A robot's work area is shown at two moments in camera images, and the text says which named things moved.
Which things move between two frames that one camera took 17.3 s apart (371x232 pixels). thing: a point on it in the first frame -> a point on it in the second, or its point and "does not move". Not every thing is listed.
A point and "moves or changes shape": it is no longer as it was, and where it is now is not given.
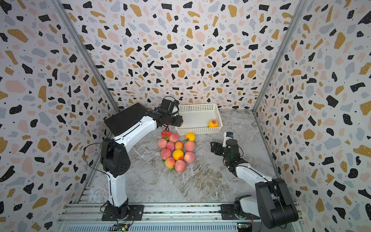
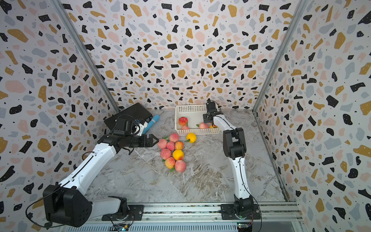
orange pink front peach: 170,162 does not move
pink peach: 165,153 does not move
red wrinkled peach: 165,134 moves or changes shape
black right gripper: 219,146 -> 204,117
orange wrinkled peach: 178,145 does not move
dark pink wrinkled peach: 170,145 does not move
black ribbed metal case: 124,117 does not move
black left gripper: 178,121 -> 149,143
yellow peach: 191,136 does not move
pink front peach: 180,166 does not move
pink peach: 189,157 -> 203,125
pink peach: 174,137 does not move
